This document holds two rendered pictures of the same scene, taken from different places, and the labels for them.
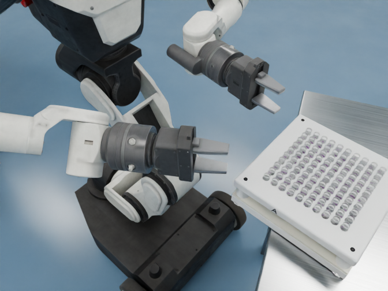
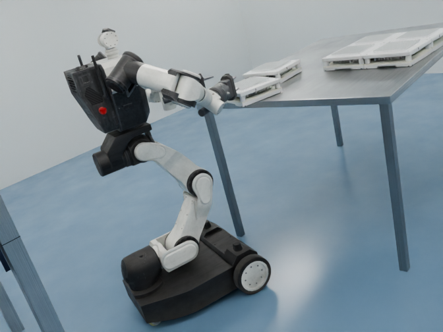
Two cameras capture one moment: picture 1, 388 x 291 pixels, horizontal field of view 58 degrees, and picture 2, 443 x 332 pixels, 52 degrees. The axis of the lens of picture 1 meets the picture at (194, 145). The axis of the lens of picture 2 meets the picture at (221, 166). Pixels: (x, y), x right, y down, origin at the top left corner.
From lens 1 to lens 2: 2.01 m
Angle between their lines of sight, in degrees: 58
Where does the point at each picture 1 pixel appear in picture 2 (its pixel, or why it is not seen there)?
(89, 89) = (146, 145)
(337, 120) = not seen: hidden behind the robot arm
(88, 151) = (216, 95)
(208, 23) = not seen: hidden behind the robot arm
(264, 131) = (146, 230)
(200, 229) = (217, 235)
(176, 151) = (230, 80)
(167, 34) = not seen: outside the picture
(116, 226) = (190, 277)
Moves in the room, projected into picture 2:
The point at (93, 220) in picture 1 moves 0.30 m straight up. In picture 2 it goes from (177, 290) to (159, 238)
